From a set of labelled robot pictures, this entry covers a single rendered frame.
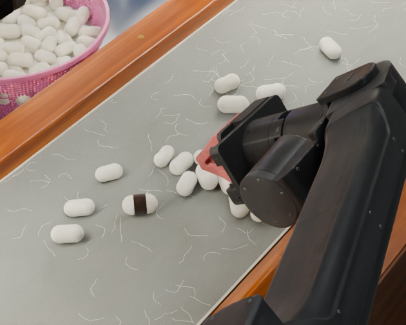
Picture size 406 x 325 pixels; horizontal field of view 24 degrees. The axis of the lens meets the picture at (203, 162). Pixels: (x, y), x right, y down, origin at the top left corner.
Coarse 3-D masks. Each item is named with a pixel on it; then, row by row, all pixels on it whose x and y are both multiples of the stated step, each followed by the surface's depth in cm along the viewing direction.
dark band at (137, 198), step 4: (136, 196) 100; (140, 196) 100; (144, 196) 100; (136, 200) 100; (140, 200) 100; (144, 200) 100; (136, 204) 100; (140, 204) 100; (144, 204) 100; (136, 208) 100; (140, 208) 100; (144, 208) 100; (136, 212) 100; (140, 212) 100; (144, 212) 100
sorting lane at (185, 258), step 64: (256, 0) 132; (320, 0) 132; (384, 0) 132; (192, 64) 121; (256, 64) 121; (320, 64) 121; (128, 128) 112; (192, 128) 112; (0, 192) 104; (64, 192) 104; (128, 192) 104; (192, 192) 104; (0, 256) 97; (64, 256) 97; (128, 256) 97; (192, 256) 97; (256, 256) 97; (0, 320) 91; (64, 320) 91; (128, 320) 91; (192, 320) 91
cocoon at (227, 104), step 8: (224, 96) 113; (232, 96) 113; (240, 96) 113; (224, 104) 112; (232, 104) 112; (240, 104) 112; (248, 104) 113; (224, 112) 113; (232, 112) 113; (240, 112) 113
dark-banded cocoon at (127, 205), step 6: (126, 198) 100; (132, 198) 100; (150, 198) 100; (156, 198) 101; (126, 204) 100; (132, 204) 100; (150, 204) 100; (156, 204) 100; (126, 210) 100; (132, 210) 100; (150, 210) 100
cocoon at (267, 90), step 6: (270, 84) 115; (276, 84) 114; (282, 84) 115; (258, 90) 114; (264, 90) 114; (270, 90) 114; (276, 90) 114; (282, 90) 114; (258, 96) 114; (264, 96) 114; (282, 96) 114
